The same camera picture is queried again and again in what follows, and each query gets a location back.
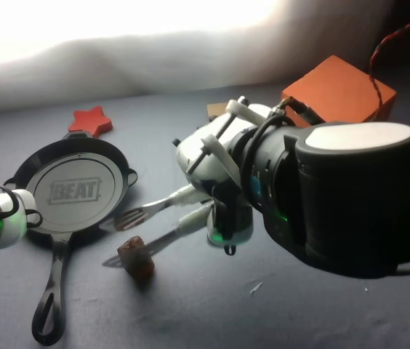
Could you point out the red star block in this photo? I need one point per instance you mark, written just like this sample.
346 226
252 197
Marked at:
88 120

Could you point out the brown food chunk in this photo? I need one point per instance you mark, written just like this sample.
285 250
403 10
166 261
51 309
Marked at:
136 258

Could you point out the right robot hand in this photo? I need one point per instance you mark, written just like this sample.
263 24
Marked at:
197 152

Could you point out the large orange block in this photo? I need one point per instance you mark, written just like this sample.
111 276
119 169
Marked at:
336 87

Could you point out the beige wooden block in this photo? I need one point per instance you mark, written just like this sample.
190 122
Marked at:
216 111

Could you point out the grey table cloth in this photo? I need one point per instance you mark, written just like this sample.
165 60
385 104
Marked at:
227 309

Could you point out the white fabric backdrop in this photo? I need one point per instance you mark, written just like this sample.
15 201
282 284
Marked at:
154 58

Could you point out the black cast iron skillet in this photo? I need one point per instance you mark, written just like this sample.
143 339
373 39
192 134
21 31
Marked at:
70 189

